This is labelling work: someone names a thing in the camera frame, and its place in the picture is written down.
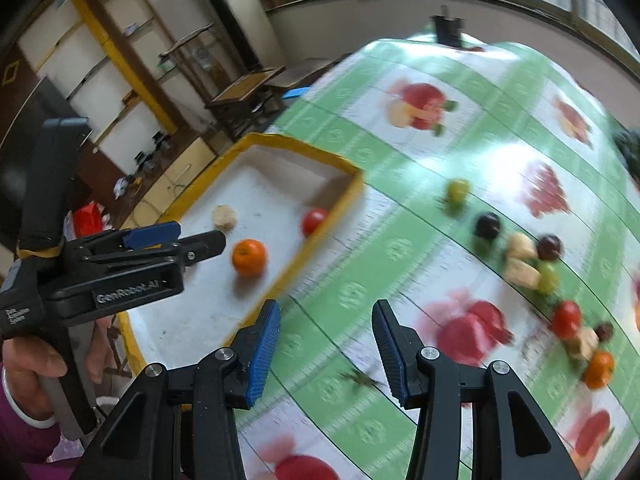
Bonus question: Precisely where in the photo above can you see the small orange tangerine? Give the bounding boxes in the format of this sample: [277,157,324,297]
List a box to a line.
[582,350,615,390]

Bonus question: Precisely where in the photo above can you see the person left hand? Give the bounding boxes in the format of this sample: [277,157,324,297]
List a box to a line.
[0,318,122,421]

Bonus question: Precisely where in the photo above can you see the round breaded cake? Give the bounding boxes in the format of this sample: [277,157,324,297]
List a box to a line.
[213,205,239,232]

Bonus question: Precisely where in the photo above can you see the blue white box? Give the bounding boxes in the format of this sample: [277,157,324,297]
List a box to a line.
[282,87,309,100]

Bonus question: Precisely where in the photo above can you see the wooden chair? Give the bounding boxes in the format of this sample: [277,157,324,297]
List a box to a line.
[158,22,233,107]

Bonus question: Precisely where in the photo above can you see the black plum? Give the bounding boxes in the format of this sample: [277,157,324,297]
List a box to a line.
[474,211,501,242]

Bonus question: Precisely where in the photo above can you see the beige cake chunk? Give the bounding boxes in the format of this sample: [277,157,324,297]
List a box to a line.
[503,258,540,289]
[506,232,538,260]

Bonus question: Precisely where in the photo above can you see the black pen holder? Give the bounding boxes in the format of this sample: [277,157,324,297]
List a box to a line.
[431,4,463,49]

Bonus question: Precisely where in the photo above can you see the beige cake chunk front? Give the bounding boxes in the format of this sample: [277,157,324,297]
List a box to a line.
[503,258,540,289]

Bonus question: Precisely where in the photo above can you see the large green grape with stem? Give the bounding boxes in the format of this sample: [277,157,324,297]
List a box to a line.
[537,261,560,295]

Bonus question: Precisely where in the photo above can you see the dark red plum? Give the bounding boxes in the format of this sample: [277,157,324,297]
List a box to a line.
[536,234,563,262]

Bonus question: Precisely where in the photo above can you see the large orange tangerine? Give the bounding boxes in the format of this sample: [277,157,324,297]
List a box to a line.
[231,238,268,278]

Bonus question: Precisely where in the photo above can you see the pale cake chunk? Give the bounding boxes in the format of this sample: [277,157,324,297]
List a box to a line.
[565,326,600,362]

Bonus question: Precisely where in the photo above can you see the dark green leafy vegetable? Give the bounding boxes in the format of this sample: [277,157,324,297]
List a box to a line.
[614,129,640,183]

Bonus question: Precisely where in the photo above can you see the small green calyx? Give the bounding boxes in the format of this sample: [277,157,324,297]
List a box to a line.
[340,368,381,389]

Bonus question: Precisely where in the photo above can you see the small red tomato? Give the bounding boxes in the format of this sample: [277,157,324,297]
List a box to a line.
[300,208,329,237]

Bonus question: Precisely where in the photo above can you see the yellow rimmed white tray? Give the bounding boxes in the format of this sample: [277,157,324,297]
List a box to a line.
[118,133,363,373]

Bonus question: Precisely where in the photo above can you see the dark red date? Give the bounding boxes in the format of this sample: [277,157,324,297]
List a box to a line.
[593,322,614,344]

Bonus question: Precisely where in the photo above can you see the small green grape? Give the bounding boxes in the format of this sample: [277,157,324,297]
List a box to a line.
[446,178,471,208]

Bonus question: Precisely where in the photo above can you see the dark wooden stool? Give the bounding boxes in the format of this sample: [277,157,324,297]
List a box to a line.
[205,65,284,143]
[267,58,334,108]

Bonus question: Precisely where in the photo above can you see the large red tomato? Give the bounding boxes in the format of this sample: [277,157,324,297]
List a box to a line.
[550,300,582,340]

